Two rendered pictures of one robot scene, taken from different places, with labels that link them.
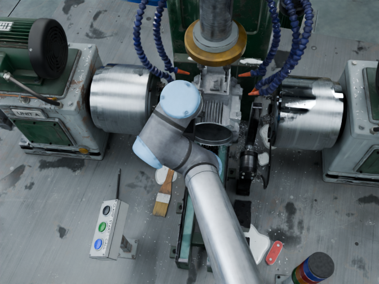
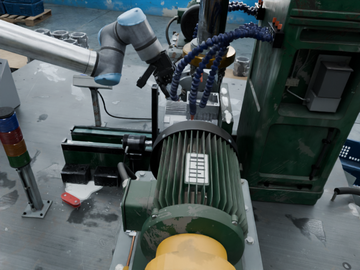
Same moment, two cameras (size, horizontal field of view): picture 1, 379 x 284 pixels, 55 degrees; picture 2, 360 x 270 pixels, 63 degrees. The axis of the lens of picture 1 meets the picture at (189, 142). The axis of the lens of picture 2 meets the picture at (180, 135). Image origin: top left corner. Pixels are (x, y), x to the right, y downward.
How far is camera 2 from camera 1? 1.24 m
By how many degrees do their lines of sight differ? 54
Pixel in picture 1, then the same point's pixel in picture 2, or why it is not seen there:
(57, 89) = (181, 44)
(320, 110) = not seen: hidden behind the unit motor
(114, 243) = (81, 80)
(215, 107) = (179, 105)
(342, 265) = (40, 257)
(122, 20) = not seen: hidden behind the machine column
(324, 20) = not seen: outside the picture
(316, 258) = (8, 110)
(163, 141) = (107, 28)
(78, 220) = (122, 106)
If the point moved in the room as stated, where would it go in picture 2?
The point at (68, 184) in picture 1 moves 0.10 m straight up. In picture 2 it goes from (148, 102) to (148, 87)
